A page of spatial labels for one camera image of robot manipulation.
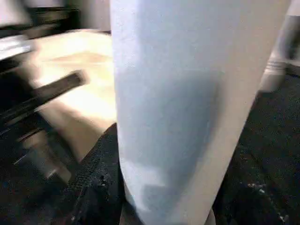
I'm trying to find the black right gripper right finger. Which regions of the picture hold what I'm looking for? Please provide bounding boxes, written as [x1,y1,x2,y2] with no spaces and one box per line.
[210,126,300,225]

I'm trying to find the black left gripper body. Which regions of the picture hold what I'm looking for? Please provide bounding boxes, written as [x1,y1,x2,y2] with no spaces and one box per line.
[0,60,47,146]

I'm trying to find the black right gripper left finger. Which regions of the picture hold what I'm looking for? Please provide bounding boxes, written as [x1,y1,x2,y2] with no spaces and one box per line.
[70,123,132,225]

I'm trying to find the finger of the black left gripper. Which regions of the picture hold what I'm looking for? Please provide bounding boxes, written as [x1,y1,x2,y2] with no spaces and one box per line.
[35,71,89,105]

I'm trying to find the white plastic table top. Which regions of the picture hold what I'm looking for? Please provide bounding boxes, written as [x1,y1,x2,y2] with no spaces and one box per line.
[14,29,118,162]

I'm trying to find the black work surface mat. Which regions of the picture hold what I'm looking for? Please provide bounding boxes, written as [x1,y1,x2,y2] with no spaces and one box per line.
[0,75,300,225]

